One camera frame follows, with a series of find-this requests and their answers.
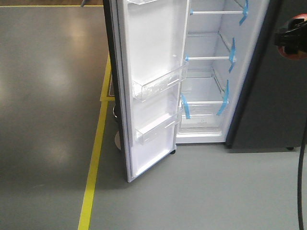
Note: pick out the clear door bin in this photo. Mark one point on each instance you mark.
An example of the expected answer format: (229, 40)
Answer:
(144, 89)
(140, 2)
(151, 130)

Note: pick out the yellow floor tape line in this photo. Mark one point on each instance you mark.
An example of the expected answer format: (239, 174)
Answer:
(88, 198)

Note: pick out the upper clear door bin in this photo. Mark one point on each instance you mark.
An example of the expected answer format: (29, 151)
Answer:
(140, 2)

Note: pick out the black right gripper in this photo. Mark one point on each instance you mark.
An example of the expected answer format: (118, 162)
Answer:
(293, 37)

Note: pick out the red yellow apple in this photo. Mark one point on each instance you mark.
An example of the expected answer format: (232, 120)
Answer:
(300, 55)

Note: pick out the middle clear door bin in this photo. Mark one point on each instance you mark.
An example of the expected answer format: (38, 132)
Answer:
(144, 89)

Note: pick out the fridge door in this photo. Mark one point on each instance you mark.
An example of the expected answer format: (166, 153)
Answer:
(146, 41)

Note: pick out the open white fridge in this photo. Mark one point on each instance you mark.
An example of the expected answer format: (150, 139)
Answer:
(239, 90)

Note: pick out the lower clear door bin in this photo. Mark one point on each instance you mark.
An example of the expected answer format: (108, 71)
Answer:
(151, 130)

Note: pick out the silver sign stand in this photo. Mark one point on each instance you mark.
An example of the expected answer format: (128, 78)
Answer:
(118, 142)

